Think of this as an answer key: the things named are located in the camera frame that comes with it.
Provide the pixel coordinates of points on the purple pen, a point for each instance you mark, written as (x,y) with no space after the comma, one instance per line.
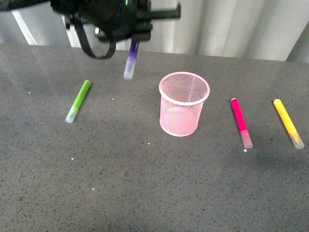
(131,60)

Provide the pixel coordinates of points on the yellow pen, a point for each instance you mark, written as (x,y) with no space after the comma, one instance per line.
(290,128)

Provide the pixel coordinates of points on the white curtain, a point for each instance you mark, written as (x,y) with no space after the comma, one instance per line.
(258,29)

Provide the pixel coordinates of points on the pink pen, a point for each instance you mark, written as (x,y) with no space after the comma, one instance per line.
(241,124)

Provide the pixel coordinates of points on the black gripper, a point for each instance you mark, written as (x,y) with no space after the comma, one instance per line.
(118,19)

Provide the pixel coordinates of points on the pink mesh cup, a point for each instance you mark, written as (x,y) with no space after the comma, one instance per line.
(182,97)

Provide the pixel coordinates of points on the green pen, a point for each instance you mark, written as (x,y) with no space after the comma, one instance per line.
(78,101)

